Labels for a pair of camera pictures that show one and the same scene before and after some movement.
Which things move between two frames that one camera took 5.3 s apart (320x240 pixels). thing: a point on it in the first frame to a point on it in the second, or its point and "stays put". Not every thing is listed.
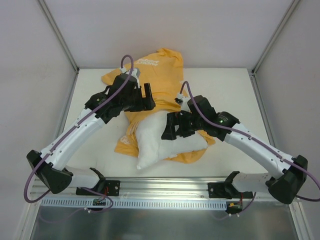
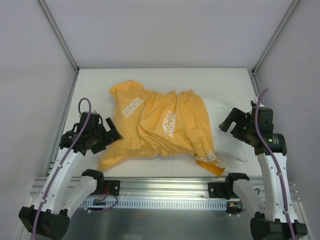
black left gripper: (139, 99) to (105, 136)
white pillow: (149, 127) to (224, 142)
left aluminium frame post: (68, 53) stays put
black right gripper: (180, 124) to (236, 124)
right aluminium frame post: (283, 24) stays put
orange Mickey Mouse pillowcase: (162, 69) to (144, 124)
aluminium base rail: (138, 188) stays put
